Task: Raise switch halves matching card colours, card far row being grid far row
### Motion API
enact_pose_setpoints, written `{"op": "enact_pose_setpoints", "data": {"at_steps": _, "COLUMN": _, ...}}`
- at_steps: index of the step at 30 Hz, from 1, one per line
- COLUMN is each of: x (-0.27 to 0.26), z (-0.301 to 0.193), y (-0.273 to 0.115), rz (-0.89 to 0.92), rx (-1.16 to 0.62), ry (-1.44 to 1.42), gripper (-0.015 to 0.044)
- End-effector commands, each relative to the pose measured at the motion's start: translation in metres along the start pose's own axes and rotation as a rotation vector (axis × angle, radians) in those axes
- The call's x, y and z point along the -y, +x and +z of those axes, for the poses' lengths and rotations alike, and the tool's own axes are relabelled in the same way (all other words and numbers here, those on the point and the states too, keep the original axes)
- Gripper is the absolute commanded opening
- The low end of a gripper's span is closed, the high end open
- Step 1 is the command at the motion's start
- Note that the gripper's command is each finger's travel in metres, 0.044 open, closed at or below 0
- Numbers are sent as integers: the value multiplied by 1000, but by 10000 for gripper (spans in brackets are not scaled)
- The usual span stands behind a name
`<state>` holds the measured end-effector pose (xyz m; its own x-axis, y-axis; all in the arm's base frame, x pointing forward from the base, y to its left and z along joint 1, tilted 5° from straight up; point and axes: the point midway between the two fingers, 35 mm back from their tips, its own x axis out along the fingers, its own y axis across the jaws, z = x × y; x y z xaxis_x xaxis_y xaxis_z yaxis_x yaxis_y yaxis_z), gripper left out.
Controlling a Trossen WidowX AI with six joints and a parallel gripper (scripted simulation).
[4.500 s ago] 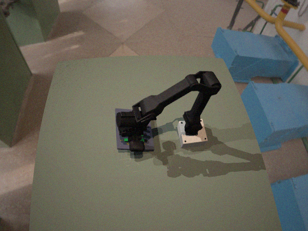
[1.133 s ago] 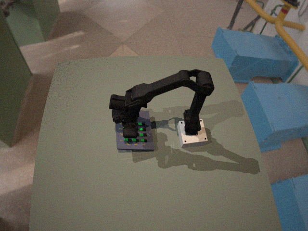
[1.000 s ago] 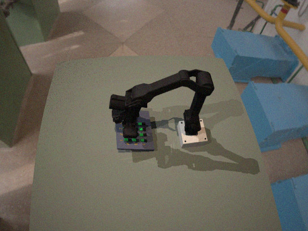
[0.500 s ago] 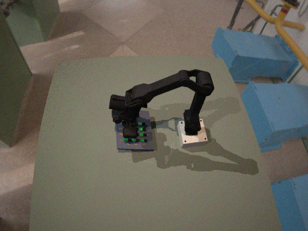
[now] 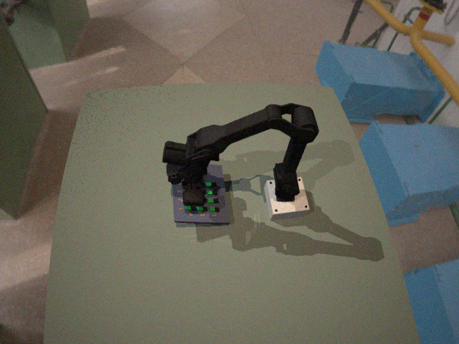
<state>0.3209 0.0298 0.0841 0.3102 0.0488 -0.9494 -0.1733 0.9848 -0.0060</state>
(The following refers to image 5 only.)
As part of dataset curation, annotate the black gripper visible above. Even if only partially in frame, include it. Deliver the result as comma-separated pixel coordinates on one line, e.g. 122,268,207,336
181,161,207,206

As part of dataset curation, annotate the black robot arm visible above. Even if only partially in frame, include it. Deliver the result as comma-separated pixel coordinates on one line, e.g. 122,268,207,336
163,103,319,202

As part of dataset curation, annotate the grey slanted switch panel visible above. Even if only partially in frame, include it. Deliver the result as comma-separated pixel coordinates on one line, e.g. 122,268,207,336
173,164,230,224

